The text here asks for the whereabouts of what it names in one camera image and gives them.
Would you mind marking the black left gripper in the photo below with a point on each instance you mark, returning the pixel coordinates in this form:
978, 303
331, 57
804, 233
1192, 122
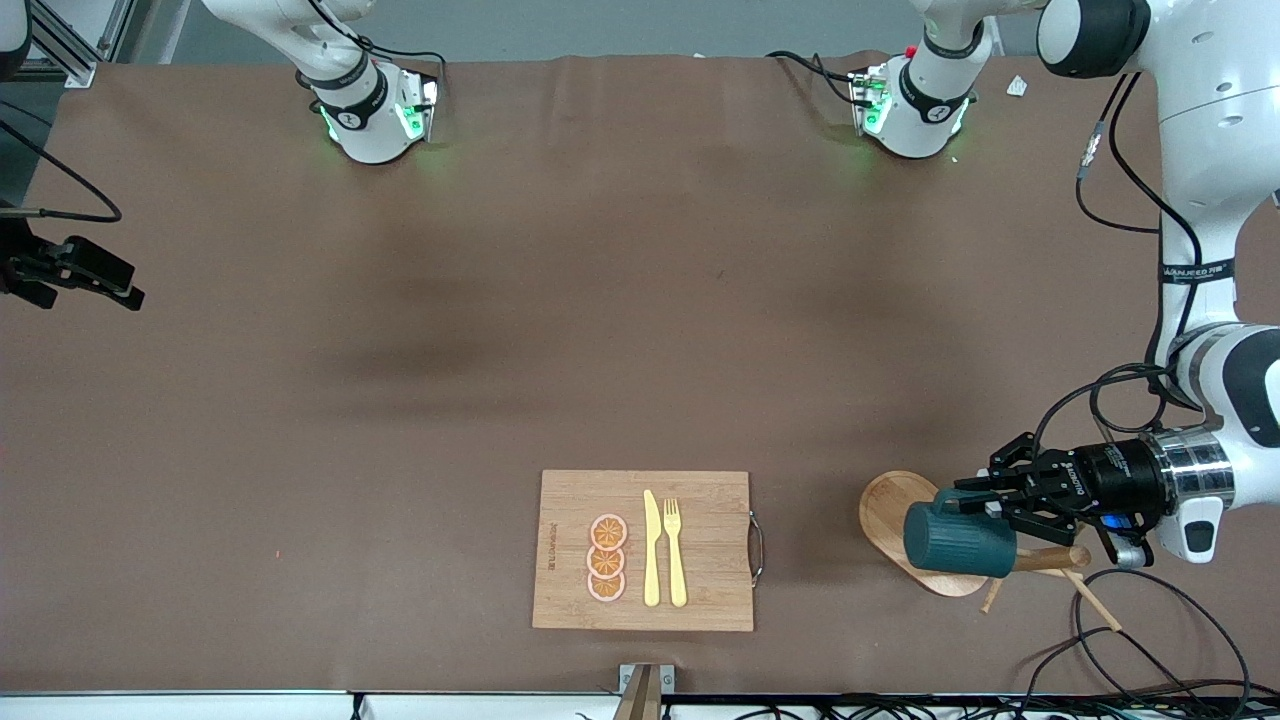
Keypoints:
1108, 474

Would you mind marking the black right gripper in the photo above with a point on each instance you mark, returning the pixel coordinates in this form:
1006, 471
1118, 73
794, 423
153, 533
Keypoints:
22, 263

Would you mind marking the teal mug with yellow inside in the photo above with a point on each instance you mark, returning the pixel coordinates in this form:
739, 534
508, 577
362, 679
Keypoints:
960, 540

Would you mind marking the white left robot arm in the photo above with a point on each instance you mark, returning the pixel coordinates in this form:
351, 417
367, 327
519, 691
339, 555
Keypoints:
1210, 120

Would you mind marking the wooden mug rack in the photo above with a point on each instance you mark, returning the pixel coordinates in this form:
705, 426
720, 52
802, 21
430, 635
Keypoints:
885, 515

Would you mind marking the bamboo cutting board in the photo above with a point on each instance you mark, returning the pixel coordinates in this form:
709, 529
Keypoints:
710, 550

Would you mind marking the yellow plastic fork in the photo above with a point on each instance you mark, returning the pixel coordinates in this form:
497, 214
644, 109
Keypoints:
677, 570

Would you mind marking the yellow plastic knife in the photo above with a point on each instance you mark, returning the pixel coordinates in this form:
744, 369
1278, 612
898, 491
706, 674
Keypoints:
652, 560

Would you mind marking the white paper scrap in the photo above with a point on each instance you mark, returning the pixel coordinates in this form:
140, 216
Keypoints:
1017, 86

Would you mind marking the toy orange slice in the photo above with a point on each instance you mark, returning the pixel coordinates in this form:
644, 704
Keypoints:
605, 562
606, 588
609, 531

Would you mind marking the brown table cover sheet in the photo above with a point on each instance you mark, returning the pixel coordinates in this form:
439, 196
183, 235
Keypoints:
640, 300

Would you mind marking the aluminium frame profile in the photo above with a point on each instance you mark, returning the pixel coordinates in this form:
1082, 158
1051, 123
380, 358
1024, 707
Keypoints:
70, 50

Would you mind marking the metal bracket with brown post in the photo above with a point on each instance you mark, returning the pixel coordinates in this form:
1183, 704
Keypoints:
645, 690

